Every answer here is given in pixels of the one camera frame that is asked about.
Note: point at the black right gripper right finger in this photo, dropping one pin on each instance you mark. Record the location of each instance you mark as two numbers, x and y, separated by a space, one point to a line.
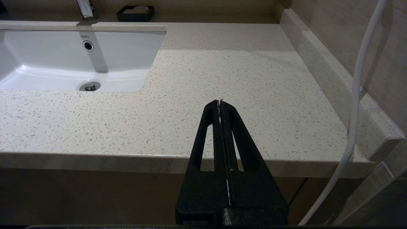
254 190

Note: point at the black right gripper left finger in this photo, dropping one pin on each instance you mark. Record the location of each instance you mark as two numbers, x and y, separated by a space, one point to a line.
203 190

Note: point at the brown vanity cabinet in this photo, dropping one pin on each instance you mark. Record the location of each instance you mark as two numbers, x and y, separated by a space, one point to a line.
95 197

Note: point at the chrome sink drain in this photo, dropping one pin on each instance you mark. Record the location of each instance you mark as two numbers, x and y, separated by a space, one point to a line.
89 86

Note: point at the black soap dish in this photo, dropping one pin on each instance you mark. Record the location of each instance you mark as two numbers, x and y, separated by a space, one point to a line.
120 16

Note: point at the round pale soap bar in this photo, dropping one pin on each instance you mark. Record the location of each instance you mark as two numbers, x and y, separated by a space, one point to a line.
141 8

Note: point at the white ceramic sink basin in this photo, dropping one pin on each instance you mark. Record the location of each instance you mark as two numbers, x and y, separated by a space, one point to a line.
47 57

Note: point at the chrome faucet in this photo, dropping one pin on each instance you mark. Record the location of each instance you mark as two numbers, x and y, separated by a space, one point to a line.
84 9

